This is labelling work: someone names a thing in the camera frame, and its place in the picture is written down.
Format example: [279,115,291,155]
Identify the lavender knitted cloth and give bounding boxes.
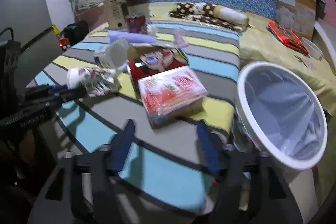
[108,30,157,44]

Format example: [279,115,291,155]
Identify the red soda can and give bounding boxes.
[125,13,146,34]

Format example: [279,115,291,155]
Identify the cream brown tumbler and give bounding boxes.
[126,0,150,19]

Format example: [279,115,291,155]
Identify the red plaid folded cloth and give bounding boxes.
[266,21,309,56]

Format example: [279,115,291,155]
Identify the crumpled white tissue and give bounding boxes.
[146,24,158,36]

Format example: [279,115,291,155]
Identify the grey refrigerator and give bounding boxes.
[1,0,62,90]

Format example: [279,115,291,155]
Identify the white blue yogurt cup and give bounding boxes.
[93,37,129,71]

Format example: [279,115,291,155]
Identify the red toy car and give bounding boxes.
[58,37,71,52]

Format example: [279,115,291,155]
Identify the red cartoon snack box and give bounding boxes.
[127,45,189,91]

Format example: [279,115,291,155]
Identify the brown paper bag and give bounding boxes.
[276,0,326,40]

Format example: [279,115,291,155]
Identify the cream electric kettle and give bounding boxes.
[103,0,128,30]

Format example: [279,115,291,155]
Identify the white round trash bin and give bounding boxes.
[234,61,329,171]

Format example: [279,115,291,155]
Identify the clear plastic container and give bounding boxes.
[301,38,323,60]

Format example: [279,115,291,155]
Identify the brown polka dot pillow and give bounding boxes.
[169,2,249,32]

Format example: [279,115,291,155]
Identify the clear plastic wrapper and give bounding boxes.
[173,28,189,48]

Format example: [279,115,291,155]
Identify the translucent bin liner bag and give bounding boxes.
[245,69,322,160]

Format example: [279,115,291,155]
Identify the white patterned paper cup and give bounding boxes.
[67,67,121,97]

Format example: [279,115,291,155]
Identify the striped mat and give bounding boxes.
[34,20,240,214]

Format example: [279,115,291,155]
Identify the black bag on floor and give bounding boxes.
[63,20,89,46]

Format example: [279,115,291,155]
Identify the red tissue pack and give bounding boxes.
[138,66,209,127]

